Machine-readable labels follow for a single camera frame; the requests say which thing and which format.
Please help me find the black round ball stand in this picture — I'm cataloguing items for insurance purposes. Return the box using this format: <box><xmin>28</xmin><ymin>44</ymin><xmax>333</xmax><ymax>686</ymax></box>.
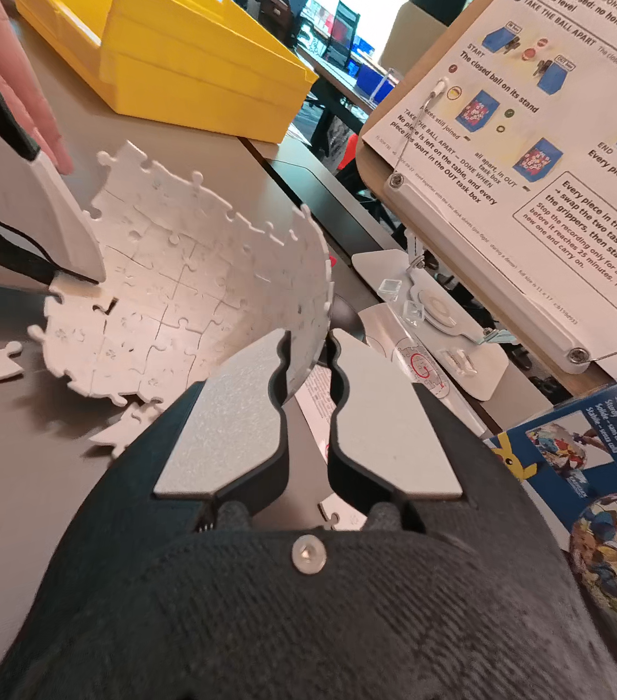
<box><xmin>327</xmin><ymin>294</ymin><xmax>368</xmax><ymax>343</ymax></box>

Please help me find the yellow plastic bin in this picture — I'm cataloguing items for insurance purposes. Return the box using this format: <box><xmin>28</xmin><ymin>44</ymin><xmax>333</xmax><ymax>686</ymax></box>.
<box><xmin>15</xmin><ymin>0</ymin><xmax>318</xmax><ymax>145</ymax></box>

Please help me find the dark adjacent table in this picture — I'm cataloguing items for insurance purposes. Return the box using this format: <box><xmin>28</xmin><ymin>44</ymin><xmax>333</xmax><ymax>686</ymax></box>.
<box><xmin>239</xmin><ymin>136</ymin><xmax>398</xmax><ymax>264</ymax></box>

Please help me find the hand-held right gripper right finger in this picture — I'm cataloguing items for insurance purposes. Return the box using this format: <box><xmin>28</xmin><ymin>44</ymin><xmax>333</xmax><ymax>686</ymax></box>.
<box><xmin>325</xmin><ymin>327</ymin><xmax>465</xmax><ymax>502</ymax></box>

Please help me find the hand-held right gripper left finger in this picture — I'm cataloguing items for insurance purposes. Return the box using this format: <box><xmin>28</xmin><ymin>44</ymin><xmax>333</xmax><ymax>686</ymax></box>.
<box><xmin>152</xmin><ymin>328</ymin><xmax>292</xmax><ymax>502</ymax></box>

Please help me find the white instruction leaflet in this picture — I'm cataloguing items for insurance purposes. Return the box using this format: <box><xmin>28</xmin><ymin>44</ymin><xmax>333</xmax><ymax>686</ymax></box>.
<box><xmin>294</xmin><ymin>303</ymin><xmax>489</xmax><ymax>467</ymax></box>

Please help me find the wooden board with instruction sheet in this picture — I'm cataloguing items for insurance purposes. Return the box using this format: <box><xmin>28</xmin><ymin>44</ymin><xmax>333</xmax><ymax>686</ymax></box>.
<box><xmin>355</xmin><ymin>0</ymin><xmax>617</xmax><ymax>396</ymax></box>

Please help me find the blue puzzle box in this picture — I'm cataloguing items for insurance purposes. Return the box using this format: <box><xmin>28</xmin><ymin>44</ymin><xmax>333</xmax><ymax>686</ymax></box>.
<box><xmin>482</xmin><ymin>362</ymin><xmax>617</xmax><ymax>698</ymax></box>

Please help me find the flat clear plastic clip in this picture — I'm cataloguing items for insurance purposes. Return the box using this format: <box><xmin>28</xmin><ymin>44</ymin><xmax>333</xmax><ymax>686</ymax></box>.
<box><xmin>442</xmin><ymin>349</ymin><xmax>479</xmax><ymax>378</ymax></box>

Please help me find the partly built puzzle ball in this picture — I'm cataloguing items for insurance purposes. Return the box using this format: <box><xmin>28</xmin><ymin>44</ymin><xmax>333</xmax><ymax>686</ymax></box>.
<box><xmin>26</xmin><ymin>140</ymin><xmax>338</xmax><ymax>409</ymax></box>

